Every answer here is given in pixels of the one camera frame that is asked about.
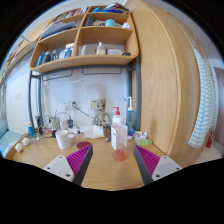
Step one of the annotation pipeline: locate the green sponge cloth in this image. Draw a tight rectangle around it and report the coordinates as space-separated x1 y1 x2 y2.
136 139 153 146

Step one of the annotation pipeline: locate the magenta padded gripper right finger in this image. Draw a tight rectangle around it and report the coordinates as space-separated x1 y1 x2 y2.
134 145 181 185

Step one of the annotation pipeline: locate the white tissue pack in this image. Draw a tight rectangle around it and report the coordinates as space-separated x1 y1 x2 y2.
84 125 104 139

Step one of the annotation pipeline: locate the blue small bottle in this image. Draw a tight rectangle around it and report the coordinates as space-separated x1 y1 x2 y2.
28 122 35 138

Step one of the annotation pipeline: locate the red pump dispenser bottle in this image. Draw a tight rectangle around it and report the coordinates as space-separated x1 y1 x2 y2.
112 107 124 124

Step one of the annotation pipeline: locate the striped white green towel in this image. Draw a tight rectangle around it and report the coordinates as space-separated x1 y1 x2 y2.
188 50 217 148

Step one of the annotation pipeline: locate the white ceramic mug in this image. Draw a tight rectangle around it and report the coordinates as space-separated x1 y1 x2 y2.
55 130 70 149

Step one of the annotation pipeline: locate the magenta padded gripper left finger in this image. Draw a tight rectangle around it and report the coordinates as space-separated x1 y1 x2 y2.
44 145 93 185

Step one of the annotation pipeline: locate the dark red round coaster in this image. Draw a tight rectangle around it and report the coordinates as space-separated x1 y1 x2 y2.
77 141 91 149

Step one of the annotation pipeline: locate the Groot figurine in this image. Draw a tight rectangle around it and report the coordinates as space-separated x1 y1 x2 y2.
94 99 111 128

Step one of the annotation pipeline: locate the wooden wardrobe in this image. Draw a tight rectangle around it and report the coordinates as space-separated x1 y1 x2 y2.
127 0 203 167

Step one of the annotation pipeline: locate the wooden wall shelf unit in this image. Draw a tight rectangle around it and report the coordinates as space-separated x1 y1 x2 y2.
29 6 139 73

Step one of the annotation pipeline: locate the clear spray bottle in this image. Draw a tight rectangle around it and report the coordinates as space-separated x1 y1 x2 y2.
125 96 135 130

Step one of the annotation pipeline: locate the white bottle on shelf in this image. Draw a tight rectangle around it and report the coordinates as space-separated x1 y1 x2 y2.
96 42 106 55

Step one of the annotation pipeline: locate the clear square water bottle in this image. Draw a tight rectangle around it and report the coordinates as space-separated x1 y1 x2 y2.
111 123 128 161

